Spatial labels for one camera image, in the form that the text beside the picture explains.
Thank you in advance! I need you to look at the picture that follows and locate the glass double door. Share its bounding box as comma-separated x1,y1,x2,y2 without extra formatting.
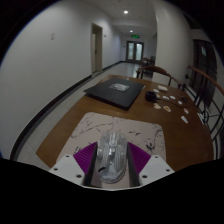
125,40,145,63

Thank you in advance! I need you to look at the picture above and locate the white marble print mouse pad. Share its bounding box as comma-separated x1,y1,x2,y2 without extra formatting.
59,111,167,168

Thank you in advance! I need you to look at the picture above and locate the black cable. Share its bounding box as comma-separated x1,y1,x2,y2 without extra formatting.
156,95,209,125

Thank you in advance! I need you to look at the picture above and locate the transparent computer mouse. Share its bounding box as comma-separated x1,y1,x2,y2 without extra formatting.
96,131,129,184

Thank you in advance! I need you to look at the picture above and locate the dark framed window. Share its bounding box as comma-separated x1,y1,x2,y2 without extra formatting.
191,39,214,98

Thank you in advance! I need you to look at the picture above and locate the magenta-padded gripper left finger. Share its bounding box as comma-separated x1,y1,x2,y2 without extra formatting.
48,141,100,188

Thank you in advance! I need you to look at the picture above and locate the black laptop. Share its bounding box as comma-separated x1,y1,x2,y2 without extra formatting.
83,77,146,109

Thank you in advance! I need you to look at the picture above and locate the white side door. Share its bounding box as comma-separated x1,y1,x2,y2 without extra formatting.
90,22,104,75

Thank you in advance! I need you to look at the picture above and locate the wooden chair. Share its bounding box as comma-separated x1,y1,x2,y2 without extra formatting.
135,65,183,89

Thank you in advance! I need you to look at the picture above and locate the black power adapter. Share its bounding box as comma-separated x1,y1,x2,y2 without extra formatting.
144,90,158,103

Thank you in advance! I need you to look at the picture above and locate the black railing with wooden handrail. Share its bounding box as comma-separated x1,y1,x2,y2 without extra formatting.
186,64,224,161

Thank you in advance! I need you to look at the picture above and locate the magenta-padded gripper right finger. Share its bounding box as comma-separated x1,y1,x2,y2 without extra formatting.
127,141,175,188

